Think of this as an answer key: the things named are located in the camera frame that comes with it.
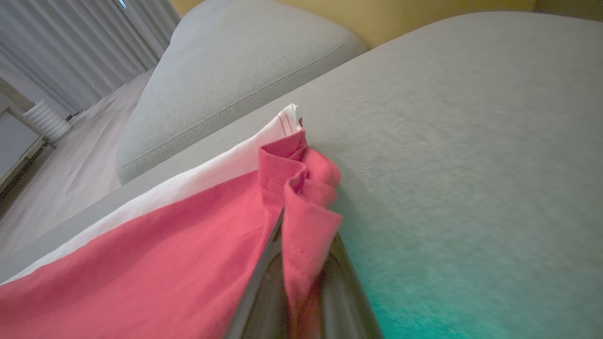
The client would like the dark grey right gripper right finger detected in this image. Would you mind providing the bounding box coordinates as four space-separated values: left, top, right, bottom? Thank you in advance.
320 233 383 339

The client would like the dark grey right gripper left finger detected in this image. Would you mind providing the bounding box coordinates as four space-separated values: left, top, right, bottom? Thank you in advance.
226 207 293 339

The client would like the red white basketball jersey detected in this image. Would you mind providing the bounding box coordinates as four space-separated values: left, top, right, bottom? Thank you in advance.
0 104 343 339

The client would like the grey sofa seat cushion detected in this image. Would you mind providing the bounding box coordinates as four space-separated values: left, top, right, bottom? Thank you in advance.
115 0 368 185
0 12 603 339

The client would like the white ribbed plant pot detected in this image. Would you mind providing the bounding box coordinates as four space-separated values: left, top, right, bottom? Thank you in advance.
23 100 73 143

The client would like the long low TV cabinet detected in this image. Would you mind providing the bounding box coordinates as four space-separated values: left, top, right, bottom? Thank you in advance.
0 107 50 194

